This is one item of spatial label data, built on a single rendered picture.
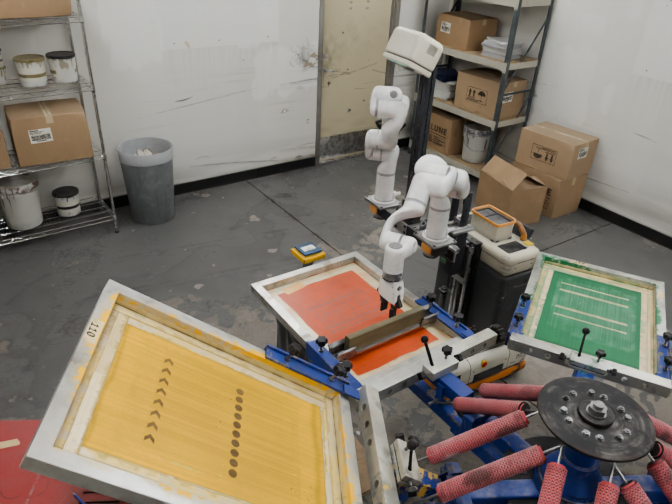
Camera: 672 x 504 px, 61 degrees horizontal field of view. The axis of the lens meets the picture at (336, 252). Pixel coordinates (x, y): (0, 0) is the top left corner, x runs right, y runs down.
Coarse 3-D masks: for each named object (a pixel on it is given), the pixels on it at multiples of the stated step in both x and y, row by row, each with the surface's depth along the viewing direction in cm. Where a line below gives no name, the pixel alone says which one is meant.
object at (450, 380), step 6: (450, 372) 205; (426, 378) 208; (438, 378) 202; (444, 378) 202; (450, 378) 202; (456, 378) 202; (444, 384) 200; (450, 384) 200; (456, 384) 200; (462, 384) 200; (444, 390) 201; (450, 390) 198; (456, 390) 197; (462, 390) 197; (468, 390) 197; (450, 396) 199; (456, 396) 196; (462, 396) 195; (468, 396) 196
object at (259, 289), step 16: (352, 256) 281; (288, 272) 266; (304, 272) 266; (320, 272) 272; (368, 272) 274; (256, 288) 253; (272, 288) 259; (272, 304) 244; (416, 304) 249; (288, 320) 235; (304, 336) 226; (432, 352) 222; (400, 368) 213
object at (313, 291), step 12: (312, 288) 262; (288, 300) 253; (300, 300) 253; (312, 300) 253; (300, 312) 245; (312, 324) 239; (360, 324) 240; (336, 336) 233; (372, 348) 227; (384, 348) 228; (360, 360) 221; (372, 360) 221; (384, 360) 222; (360, 372) 215
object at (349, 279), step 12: (336, 276) 271; (348, 276) 272; (324, 288) 262; (336, 288) 262; (372, 288) 264; (396, 312) 249; (372, 324) 241; (408, 336) 235; (420, 336) 235; (432, 336) 236; (396, 348) 228; (408, 348) 228
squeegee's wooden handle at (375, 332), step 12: (408, 312) 231; (420, 312) 234; (384, 324) 224; (396, 324) 228; (408, 324) 233; (348, 336) 216; (360, 336) 218; (372, 336) 222; (384, 336) 227; (348, 348) 218
